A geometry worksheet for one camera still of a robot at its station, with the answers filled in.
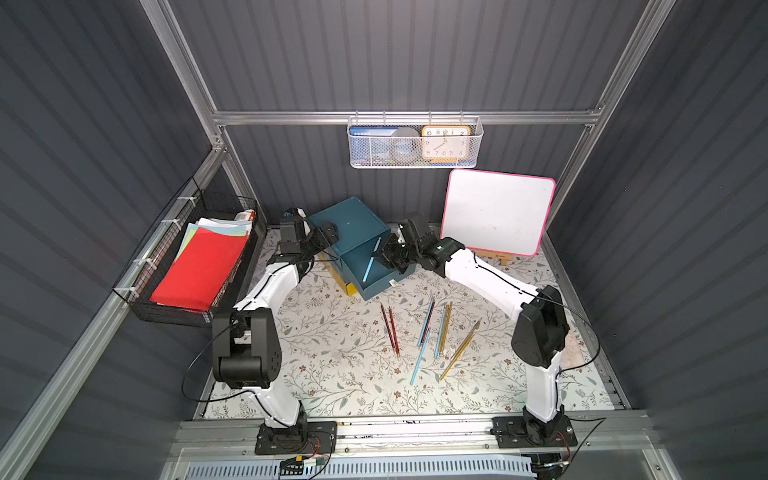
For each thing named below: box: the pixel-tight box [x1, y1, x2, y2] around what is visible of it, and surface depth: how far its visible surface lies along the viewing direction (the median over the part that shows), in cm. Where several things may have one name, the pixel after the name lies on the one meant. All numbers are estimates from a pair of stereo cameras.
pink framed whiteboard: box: [440, 168, 556, 257], surface depth 104 cm
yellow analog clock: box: [421, 125, 471, 164], surface depth 90 cm
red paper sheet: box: [150, 227, 249, 312], surface depth 76 cm
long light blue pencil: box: [410, 324, 431, 386], surface depth 88 cm
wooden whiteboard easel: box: [470, 249, 515, 266], surface depth 107 cm
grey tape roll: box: [390, 127, 421, 164], surface depth 88 cm
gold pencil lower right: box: [440, 328, 475, 380], surface depth 89 cm
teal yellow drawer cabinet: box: [308, 196, 391, 297], surface depth 93 cm
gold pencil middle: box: [439, 301, 453, 354], surface depth 95 cm
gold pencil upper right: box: [440, 317, 483, 381], surface depth 89 cm
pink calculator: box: [561, 329, 586, 370], surface depth 88 cm
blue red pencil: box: [418, 300, 435, 347], surface depth 96 cm
